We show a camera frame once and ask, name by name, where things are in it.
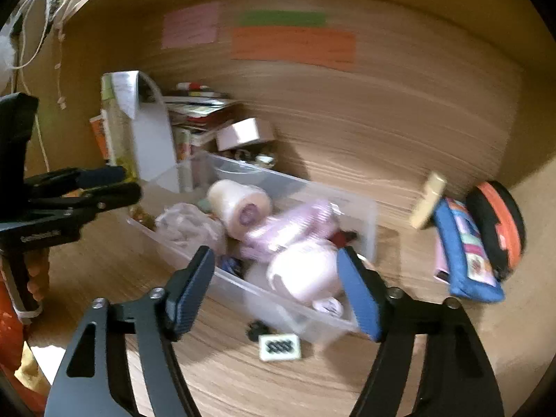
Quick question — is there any wooden desktop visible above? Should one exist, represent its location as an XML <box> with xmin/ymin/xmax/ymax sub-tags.
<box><xmin>26</xmin><ymin>139</ymin><xmax>548</xmax><ymax>417</ymax></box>

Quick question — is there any white file holder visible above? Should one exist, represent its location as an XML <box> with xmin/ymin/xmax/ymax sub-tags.
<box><xmin>102</xmin><ymin>69</ymin><xmax>181</xmax><ymax>194</ymax></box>

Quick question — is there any white drawstring cloth pouch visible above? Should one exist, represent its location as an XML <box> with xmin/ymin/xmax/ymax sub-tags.
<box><xmin>154</xmin><ymin>202</ymin><xmax>227</xmax><ymax>255</ymax></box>

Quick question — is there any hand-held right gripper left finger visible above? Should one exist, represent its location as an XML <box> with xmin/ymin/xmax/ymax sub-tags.
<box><xmin>43</xmin><ymin>246</ymin><xmax>215</xmax><ymax>417</ymax></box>

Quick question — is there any blue patchwork pencil case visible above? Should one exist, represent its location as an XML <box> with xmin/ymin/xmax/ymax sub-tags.
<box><xmin>433</xmin><ymin>197</ymin><xmax>506</xmax><ymax>304</ymax></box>

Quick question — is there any white card with black pattern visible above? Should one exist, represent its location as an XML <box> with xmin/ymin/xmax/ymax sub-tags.
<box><xmin>258</xmin><ymin>334</ymin><xmax>301</xmax><ymax>362</ymax></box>

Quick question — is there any green paper note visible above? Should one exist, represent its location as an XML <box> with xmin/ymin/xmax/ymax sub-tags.
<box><xmin>239</xmin><ymin>10</ymin><xmax>326</xmax><ymax>28</ymax></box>

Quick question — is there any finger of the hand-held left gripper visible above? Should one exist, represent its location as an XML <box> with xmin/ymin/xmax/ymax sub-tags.
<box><xmin>28</xmin><ymin>182</ymin><xmax>142</xmax><ymax>227</ymax></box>
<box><xmin>25</xmin><ymin>167</ymin><xmax>128</xmax><ymax>198</ymax></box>

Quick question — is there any pink round pouch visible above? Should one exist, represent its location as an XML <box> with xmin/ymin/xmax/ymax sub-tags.
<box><xmin>266</xmin><ymin>242</ymin><xmax>346</xmax><ymax>316</ymax></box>

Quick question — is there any pile of beads and trinkets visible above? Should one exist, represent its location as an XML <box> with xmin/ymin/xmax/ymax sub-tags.
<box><xmin>223</xmin><ymin>147</ymin><xmax>279</xmax><ymax>170</ymax></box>

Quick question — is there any clear plastic storage bin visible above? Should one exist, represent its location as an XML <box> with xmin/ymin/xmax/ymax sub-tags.
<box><xmin>126</xmin><ymin>150</ymin><xmax>378</xmax><ymax>345</ymax></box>

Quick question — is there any white hanging cord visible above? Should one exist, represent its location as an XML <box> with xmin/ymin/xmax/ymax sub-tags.
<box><xmin>9</xmin><ymin>0</ymin><xmax>72</xmax><ymax>111</ymax></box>

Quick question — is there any black and orange round case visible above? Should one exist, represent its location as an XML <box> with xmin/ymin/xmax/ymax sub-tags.
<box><xmin>466</xmin><ymin>181</ymin><xmax>527</xmax><ymax>281</ymax></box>

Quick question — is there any person's orange clothing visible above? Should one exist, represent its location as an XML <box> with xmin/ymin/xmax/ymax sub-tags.
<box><xmin>0</xmin><ymin>287</ymin><xmax>27</xmax><ymax>400</ymax></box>

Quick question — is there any small black clip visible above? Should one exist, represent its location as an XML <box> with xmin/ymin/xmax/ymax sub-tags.
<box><xmin>247</xmin><ymin>320</ymin><xmax>271</xmax><ymax>343</ymax></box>

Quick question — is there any stack of books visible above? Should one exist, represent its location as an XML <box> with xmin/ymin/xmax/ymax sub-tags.
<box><xmin>163</xmin><ymin>80</ymin><xmax>244</xmax><ymax>148</ymax></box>

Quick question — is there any cream sunscreen bottle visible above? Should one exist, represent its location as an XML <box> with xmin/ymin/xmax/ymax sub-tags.
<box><xmin>409</xmin><ymin>171</ymin><xmax>448</xmax><ymax>229</ymax></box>

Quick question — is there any pink notebook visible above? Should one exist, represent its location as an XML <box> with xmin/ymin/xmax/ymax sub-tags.
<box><xmin>433</xmin><ymin>235</ymin><xmax>453</xmax><ymax>285</ymax></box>

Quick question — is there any pink paper note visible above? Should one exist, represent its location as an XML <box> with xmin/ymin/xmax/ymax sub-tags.
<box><xmin>162</xmin><ymin>2</ymin><xmax>221</xmax><ymax>49</ymax></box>

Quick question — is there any white cardboard box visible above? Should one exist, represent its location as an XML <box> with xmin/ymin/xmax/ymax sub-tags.
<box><xmin>216</xmin><ymin>117</ymin><xmax>277</xmax><ymax>152</ymax></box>

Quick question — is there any person's left hand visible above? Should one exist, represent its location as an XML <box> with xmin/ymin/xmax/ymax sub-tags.
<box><xmin>27</xmin><ymin>252</ymin><xmax>49</xmax><ymax>304</ymax></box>

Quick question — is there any pink wrapped packet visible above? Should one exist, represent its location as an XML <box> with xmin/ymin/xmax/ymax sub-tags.
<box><xmin>241</xmin><ymin>199</ymin><xmax>344</xmax><ymax>263</ymax></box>

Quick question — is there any orange paper note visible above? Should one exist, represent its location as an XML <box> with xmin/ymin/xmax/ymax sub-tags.
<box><xmin>230</xmin><ymin>27</ymin><xmax>357</xmax><ymax>71</ymax></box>

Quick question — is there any white cylindrical roll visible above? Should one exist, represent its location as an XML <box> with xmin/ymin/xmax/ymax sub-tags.
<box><xmin>207</xmin><ymin>179</ymin><xmax>275</xmax><ymax>240</ymax></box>

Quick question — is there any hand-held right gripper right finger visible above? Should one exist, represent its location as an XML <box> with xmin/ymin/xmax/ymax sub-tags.
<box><xmin>336</xmin><ymin>247</ymin><xmax>505</xmax><ymax>417</ymax></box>

